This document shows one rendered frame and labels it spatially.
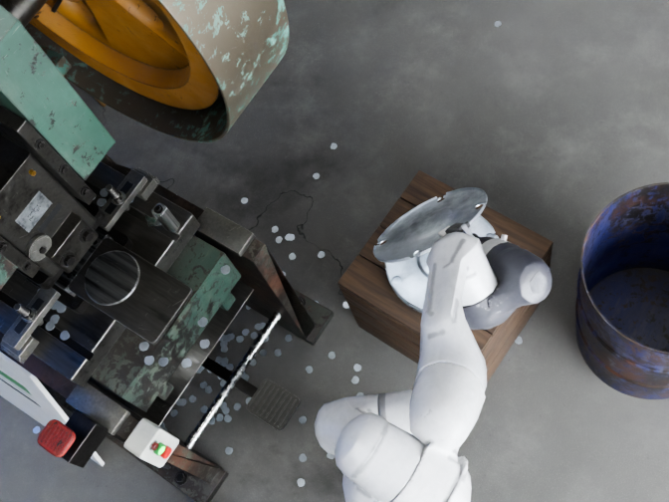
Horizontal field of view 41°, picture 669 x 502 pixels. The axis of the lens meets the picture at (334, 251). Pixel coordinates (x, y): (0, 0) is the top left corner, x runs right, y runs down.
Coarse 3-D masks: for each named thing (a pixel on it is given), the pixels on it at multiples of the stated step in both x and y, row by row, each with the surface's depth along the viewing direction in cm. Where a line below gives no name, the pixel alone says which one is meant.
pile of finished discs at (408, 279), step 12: (480, 216) 223; (480, 228) 222; (492, 228) 221; (396, 264) 222; (408, 264) 221; (420, 264) 220; (396, 276) 222; (408, 276) 220; (420, 276) 220; (396, 288) 220; (408, 288) 219; (420, 288) 218; (408, 300) 218; (420, 300) 217; (420, 312) 218
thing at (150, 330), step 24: (96, 264) 190; (120, 264) 189; (144, 264) 189; (72, 288) 190; (96, 288) 188; (120, 288) 187; (144, 288) 187; (168, 288) 186; (120, 312) 185; (144, 312) 184; (168, 312) 183; (144, 336) 182
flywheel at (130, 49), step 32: (64, 0) 173; (96, 0) 160; (128, 0) 155; (64, 32) 180; (96, 32) 176; (128, 32) 165; (160, 32) 155; (96, 64) 182; (128, 64) 177; (160, 64) 170; (192, 64) 149; (160, 96) 175; (192, 96) 164
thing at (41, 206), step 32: (0, 160) 158; (32, 160) 158; (0, 192) 155; (32, 192) 162; (64, 192) 169; (0, 224) 159; (32, 224) 166; (64, 224) 173; (32, 256) 168; (64, 256) 173
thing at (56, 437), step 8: (48, 424) 180; (56, 424) 180; (64, 424) 180; (48, 432) 180; (56, 432) 179; (64, 432) 179; (72, 432) 179; (40, 440) 179; (48, 440) 179; (56, 440) 179; (64, 440) 178; (72, 440) 179; (48, 448) 178; (56, 448) 178; (64, 448) 178; (56, 456) 178
